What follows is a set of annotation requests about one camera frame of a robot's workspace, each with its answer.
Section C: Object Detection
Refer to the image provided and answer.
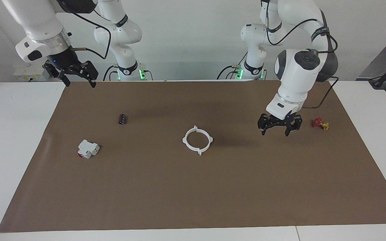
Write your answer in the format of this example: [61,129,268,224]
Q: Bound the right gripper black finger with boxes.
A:
[80,61,99,88]
[43,62,71,87]

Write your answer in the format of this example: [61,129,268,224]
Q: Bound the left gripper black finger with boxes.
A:
[258,114,274,136]
[285,115,303,136]

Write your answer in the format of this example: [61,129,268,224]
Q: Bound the white half-ring pipe clamp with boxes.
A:
[196,126,213,156]
[182,126,202,156]

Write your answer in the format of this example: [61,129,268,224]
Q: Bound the red and yellow valve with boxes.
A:
[312,117,330,131]

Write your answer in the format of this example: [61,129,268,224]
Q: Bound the white power strip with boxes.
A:
[13,65,49,82]

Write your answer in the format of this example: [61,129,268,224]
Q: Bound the white circuit breaker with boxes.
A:
[77,140,100,159]

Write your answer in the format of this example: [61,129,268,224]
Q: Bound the brown paper mat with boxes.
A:
[0,80,386,232]

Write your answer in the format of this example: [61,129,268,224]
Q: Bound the black base cable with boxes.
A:
[217,65,239,80]
[103,65,118,81]

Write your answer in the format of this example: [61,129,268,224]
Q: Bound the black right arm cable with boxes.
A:
[59,0,113,61]

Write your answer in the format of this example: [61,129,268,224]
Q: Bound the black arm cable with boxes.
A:
[59,0,113,61]
[265,0,340,109]

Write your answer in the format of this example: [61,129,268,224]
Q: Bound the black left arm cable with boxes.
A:
[265,0,340,109]

